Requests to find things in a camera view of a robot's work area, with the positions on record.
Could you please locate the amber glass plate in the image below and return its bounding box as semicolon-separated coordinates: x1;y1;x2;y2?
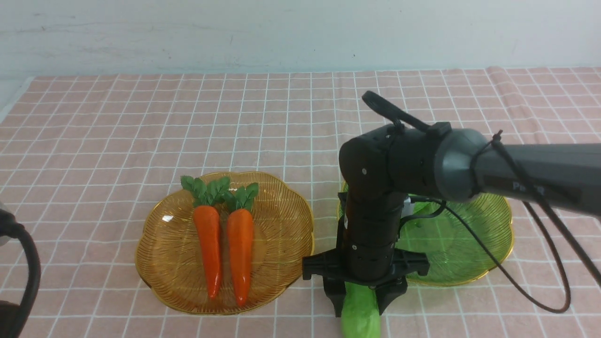
135;171;314;316

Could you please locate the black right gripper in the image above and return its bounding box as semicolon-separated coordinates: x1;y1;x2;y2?
302;191;430;317

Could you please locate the green glass plate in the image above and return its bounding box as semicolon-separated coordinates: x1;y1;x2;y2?
337;183;515;287

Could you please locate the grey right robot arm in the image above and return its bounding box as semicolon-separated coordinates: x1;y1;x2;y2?
302;121;601;316

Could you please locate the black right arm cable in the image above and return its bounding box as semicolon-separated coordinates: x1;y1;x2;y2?
362;91;601;314

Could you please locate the green toy gourd bottom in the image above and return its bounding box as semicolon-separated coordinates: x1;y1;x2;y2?
341;283;381;338

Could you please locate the orange toy carrot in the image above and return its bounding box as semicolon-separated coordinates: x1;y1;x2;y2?
224;182;259;307
180;175;231;301

